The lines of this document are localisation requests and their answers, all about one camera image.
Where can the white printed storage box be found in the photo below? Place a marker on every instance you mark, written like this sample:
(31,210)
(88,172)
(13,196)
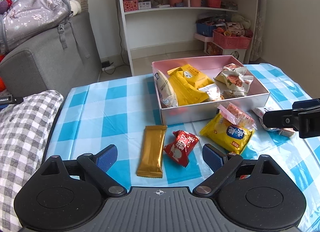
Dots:
(213,49)

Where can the gold foil snack bar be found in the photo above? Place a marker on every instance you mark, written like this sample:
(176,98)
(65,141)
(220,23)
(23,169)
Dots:
(150,165)

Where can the orange white snack packet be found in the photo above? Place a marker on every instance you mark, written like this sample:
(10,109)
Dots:
(213,92)

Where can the red snack packet white print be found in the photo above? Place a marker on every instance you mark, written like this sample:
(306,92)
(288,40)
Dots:
(244,176)

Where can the red small shelf basket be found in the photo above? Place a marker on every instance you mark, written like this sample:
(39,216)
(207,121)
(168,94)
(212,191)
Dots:
(214,3)

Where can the yellow orange snack bag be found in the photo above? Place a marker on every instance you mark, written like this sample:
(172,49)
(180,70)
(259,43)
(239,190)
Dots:
(186,82)

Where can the white bookshelf desk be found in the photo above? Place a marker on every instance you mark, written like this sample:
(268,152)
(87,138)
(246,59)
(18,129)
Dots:
(158,31)

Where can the silver grey backpack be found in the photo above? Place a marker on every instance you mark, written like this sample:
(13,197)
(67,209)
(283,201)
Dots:
(25,19)

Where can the yellow blue cracker bag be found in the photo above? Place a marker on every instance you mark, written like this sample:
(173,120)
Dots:
(232,138)

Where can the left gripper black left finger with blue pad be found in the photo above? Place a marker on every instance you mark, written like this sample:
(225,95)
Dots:
(95,168)

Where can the grey white checkered cushion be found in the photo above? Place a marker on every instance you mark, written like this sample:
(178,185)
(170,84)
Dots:
(25,129)

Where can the clear white wafer snack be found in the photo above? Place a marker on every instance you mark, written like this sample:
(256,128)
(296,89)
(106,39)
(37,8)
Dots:
(167,94)

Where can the pink clear candy packet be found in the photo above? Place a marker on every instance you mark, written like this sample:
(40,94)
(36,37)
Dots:
(237,116)

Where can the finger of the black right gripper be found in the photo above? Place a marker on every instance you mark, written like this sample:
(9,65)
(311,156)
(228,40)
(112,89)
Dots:
(304,121)
(306,103)

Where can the blue storage bin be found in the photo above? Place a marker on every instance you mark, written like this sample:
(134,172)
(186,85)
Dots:
(206,28)

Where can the blue white checkered tablecloth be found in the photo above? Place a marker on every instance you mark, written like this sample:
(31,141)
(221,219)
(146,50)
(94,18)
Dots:
(117,112)

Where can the pink plastic basket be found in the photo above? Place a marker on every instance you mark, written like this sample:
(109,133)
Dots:
(229,42)

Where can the pink perforated small basket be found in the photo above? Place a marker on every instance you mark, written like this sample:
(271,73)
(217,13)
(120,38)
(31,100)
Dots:
(130,5)

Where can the white snack packet black print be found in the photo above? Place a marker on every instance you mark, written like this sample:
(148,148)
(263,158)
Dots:
(270,120)

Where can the red triangular snack packet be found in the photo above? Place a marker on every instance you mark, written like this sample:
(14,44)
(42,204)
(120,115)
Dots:
(181,147)

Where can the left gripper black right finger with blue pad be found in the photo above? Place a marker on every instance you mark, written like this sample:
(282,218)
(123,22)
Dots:
(223,166)

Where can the pink white cardboard box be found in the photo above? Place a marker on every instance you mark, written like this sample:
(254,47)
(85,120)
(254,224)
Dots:
(210,65)

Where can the white plush toy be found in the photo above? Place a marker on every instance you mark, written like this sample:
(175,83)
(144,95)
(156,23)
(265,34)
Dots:
(75,7)

